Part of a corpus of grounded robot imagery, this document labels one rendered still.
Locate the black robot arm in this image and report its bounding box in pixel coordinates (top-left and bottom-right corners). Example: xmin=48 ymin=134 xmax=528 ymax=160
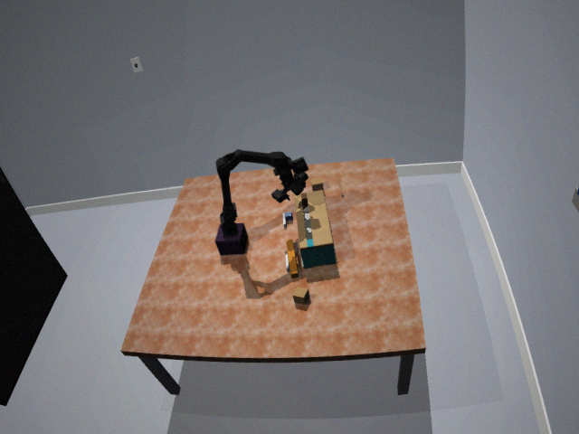
xmin=216 ymin=150 xmax=308 ymax=238

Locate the orange rectangular block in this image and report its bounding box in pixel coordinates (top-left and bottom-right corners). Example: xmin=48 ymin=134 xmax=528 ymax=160
xmin=286 ymin=240 xmax=299 ymax=278

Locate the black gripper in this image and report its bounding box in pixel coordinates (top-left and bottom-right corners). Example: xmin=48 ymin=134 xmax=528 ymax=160
xmin=271 ymin=172 xmax=308 ymax=203

